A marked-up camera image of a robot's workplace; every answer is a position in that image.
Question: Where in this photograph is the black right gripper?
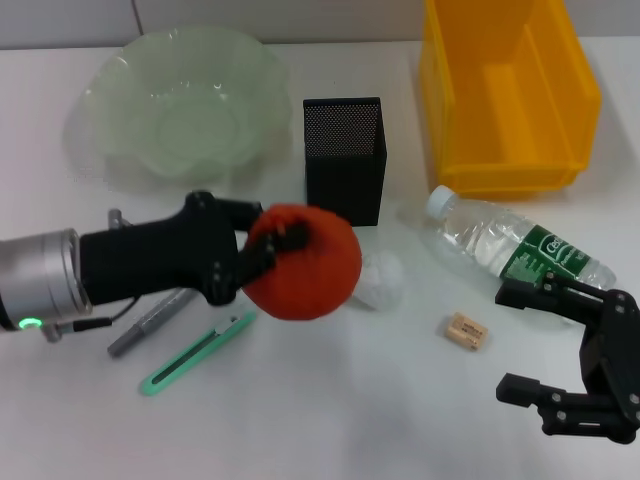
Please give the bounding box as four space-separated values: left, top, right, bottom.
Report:
494 272 640 444

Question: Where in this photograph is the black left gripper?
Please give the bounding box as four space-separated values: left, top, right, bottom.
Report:
78 189 313 307

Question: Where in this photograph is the white paper ball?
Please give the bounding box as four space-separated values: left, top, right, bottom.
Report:
357 249 405 311

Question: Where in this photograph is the clear green-label water bottle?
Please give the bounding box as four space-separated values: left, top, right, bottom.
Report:
424 183 619 291

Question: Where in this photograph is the beige eraser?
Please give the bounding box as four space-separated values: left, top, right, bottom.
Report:
442 311 490 351

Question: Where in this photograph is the black mesh pen holder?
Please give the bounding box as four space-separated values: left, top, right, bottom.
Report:
302 96 389 229

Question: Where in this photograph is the green utility knife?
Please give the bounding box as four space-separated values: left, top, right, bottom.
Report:
138 309 259 399

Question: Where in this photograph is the grey pen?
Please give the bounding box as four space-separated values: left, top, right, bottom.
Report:
107 287 201 359

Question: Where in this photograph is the pale green fruit plate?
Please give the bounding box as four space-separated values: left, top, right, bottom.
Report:
62 24 294 194

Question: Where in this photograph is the yellow plastic bin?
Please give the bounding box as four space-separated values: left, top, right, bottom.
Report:
418 0 603 201

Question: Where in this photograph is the left gripper cable with plugs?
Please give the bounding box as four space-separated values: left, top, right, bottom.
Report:
43 208 141 345

